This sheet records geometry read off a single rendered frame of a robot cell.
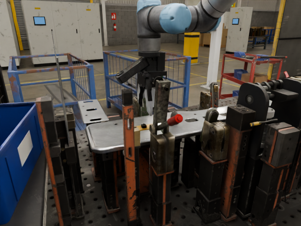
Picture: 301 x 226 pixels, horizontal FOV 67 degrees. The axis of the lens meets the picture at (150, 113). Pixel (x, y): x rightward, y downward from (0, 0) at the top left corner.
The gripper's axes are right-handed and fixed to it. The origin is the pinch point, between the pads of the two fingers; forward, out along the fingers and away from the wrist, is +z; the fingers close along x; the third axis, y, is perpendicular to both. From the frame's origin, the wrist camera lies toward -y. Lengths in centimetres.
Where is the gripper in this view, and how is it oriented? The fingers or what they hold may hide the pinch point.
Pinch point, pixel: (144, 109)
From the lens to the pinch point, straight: 81.6
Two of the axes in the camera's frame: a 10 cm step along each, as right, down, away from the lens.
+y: 9.3, -1.3, 3.4
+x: -3.7, -3.3, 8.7
